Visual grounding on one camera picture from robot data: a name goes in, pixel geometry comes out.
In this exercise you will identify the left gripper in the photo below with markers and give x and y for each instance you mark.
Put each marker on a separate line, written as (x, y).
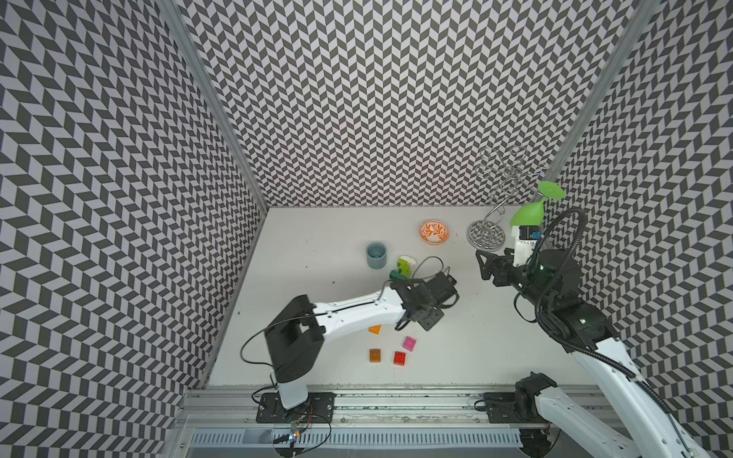
(428, 324)

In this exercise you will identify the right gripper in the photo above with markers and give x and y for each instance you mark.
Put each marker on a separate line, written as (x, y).
(504, 264)

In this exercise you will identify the lime square lego brick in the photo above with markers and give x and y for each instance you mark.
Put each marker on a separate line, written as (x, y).
(404, 267)

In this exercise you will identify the dark green long lego brick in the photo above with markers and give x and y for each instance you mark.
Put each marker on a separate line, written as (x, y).
(396, 276)

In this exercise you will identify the pink square lego brick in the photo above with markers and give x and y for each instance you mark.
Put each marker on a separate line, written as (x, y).
(409, 344)

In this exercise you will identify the white long lego brick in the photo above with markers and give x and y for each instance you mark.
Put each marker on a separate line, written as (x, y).
(407, 259)

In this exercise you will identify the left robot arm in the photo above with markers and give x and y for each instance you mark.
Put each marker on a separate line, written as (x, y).
(296, 336)

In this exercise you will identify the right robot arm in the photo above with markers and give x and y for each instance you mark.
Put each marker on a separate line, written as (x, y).
(590, 337)

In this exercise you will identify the red square lego brick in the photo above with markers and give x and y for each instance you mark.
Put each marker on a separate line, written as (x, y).
(399, 358)

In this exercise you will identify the orange patterned small bowl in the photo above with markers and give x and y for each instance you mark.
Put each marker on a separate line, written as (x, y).
(434, 232)

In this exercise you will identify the teal ceramic cup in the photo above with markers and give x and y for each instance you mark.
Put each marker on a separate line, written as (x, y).
(376, 255)

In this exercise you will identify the green plastic wine glass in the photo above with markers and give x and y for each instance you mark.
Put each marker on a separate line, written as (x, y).
(533, 214)

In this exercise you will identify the chrome glass holder stand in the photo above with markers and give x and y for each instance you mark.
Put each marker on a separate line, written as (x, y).
(502, 170)

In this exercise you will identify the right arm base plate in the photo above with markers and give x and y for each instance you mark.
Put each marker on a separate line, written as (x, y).
(510, 408)

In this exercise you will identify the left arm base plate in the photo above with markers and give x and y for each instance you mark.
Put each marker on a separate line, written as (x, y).
(318, 408)

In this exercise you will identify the aluminium front rail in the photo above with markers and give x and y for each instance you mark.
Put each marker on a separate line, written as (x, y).
(354, 405)

